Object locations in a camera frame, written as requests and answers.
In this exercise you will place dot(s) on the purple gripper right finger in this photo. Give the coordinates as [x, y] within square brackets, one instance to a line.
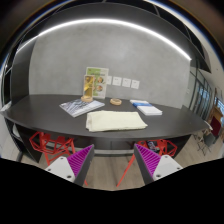
[153, 166]

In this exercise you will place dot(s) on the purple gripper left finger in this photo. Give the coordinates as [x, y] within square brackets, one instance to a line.
[75, 167]

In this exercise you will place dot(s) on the cream folded towel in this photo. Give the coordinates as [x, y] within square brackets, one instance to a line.
[112, 121]

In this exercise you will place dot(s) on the blue white book stack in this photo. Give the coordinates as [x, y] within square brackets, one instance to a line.
[146, 108]

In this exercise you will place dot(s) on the grey magazine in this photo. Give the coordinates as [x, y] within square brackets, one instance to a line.
[78, 107]

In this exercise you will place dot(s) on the round wooden coaster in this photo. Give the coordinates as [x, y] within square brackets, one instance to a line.
[115, 101]

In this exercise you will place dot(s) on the yellow acrylic sign holder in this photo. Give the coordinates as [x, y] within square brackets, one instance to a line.
[88, 88]

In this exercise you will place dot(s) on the green white standing brochure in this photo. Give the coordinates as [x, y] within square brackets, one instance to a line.
[100, 81]

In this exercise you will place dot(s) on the curved led light strip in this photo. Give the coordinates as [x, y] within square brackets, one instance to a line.
[107, 22]

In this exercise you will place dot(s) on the right red wire chair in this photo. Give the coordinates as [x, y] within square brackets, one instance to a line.
[157, 146]

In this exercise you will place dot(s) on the red wire chair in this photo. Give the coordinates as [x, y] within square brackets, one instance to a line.
[157, 146]
[52, 148]

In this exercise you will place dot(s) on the left red wire chair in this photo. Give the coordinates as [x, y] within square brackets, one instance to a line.
[52, 148]

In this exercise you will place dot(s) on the white wall socket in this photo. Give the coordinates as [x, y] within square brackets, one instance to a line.
[117, 81]
[109, 80]
[126, 82]
[135, 84]

